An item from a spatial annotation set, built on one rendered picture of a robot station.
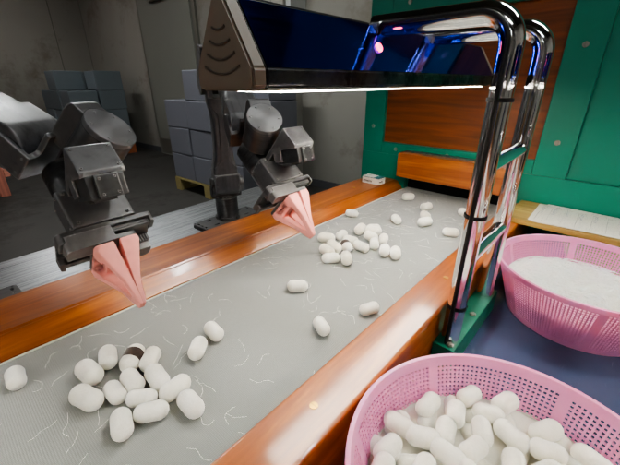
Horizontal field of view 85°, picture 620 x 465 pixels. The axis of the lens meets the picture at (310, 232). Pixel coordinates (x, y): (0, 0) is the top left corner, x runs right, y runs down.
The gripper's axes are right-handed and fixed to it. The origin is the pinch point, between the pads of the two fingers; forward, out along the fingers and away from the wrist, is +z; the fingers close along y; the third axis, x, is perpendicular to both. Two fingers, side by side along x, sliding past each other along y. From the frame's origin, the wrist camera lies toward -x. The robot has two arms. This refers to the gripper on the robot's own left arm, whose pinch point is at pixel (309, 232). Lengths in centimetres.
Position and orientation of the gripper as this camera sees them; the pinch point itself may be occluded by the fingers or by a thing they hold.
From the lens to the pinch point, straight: 58.6
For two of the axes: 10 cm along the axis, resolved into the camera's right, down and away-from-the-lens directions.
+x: -4.8, 5.1, 7.1
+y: 6.7, -3.0, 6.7
